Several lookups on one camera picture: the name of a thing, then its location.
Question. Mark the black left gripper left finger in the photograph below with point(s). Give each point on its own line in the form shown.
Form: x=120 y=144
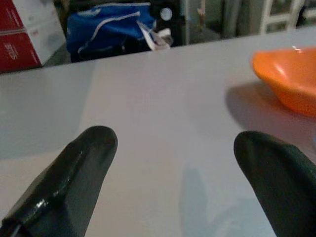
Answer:
x=61 y=187

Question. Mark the red and white cardboard box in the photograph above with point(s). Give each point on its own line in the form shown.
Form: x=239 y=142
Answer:
x=22 y=34

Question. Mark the white wooden chair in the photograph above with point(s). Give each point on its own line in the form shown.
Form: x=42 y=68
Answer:
x=281 y=14

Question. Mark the blue bag with white trim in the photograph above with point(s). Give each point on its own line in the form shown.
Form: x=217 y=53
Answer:
x=108 y=27

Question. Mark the black appliance with white knob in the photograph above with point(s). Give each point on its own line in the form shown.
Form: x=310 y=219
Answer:
x=177 y=22

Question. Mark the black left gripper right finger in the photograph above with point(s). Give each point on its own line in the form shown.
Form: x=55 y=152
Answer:
x=279 y=182

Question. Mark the orange plastic bowl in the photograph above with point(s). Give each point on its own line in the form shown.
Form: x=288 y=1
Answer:
x=291 y=81

